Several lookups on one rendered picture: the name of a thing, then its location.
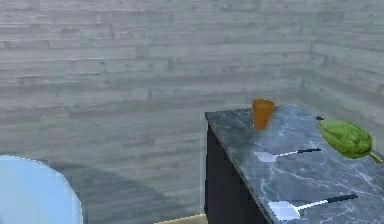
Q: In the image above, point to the pale blue round table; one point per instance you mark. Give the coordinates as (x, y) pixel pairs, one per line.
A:
(30, 193)

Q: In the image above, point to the black marble-top counter cabinet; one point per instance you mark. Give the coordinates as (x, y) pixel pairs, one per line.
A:
(300, 180)

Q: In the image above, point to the green leafy vegetable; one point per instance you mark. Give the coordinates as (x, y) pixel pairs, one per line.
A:
(345, 138)

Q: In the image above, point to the orange plastic cup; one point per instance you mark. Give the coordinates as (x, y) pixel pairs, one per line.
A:
(262, 113)

